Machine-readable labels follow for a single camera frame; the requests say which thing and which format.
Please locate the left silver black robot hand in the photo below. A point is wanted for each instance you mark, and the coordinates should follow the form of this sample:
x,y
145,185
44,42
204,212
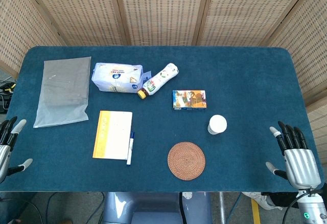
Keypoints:
x,y
3,155

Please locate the blue felt table cover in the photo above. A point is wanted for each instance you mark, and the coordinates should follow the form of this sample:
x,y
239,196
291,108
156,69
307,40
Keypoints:
x,y
242,80

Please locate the round woven rattan coaster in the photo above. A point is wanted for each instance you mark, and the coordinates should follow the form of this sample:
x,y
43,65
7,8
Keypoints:
x,y
186,160

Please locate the white blue tissue pack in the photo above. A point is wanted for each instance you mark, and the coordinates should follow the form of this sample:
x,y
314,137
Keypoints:
x,y
116,78

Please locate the yellow white notebook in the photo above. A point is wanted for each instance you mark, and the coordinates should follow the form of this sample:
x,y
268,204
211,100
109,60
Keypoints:
x,y
112,134

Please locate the white bottle with yellow cap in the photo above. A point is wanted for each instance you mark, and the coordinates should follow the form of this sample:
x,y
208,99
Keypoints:
x,y
159,80

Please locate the grey translucent zip bag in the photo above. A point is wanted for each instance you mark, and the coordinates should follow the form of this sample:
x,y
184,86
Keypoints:
x,y
64,91

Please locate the metal table leg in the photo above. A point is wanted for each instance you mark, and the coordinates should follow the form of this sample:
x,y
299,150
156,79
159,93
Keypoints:
x,y
221,207

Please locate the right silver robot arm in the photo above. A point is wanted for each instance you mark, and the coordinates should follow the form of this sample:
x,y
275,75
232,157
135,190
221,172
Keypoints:
x,y
309,204

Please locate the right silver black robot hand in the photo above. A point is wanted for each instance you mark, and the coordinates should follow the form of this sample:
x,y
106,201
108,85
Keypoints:
x,y
301,162

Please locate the woven bamboo folding screen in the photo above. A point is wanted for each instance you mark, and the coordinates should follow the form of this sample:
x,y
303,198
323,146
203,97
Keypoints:
x,y
163,11

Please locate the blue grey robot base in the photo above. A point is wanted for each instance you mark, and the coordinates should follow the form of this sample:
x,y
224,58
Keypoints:
x,y
158,208

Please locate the white blue marker pen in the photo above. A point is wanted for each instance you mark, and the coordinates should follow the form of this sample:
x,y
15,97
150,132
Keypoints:
x,y
130,148

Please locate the colourful printed cardboard box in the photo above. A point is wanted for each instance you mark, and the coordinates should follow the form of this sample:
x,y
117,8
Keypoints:
x,y
189,100

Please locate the white cloth on floor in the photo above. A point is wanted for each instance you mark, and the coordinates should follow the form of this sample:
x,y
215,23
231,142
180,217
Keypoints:
x,y
258,199

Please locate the white paper cup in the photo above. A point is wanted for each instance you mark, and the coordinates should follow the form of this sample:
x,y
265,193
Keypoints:
x,y
217,125

